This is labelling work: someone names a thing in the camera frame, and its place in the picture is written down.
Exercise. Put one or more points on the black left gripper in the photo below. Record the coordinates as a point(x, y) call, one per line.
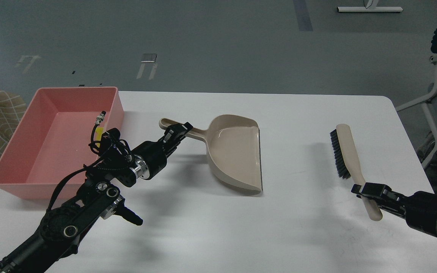
point(150, 157)

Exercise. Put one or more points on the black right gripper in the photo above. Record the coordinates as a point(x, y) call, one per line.
point(419, 210)

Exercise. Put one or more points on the beige hand brush black bristles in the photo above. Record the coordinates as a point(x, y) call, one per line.
point(348, 165)

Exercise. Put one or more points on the beige plastic dustpan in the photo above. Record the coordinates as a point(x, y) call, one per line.
point(232, 145)

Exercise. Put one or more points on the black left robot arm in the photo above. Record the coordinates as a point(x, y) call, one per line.
point(87, 194)

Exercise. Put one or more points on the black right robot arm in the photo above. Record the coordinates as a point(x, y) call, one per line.
point(418, 210)

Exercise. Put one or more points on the pink plastic bin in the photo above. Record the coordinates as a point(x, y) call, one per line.
point(52, 139)

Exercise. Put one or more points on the white desk base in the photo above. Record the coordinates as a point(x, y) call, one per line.
point(370, 6)

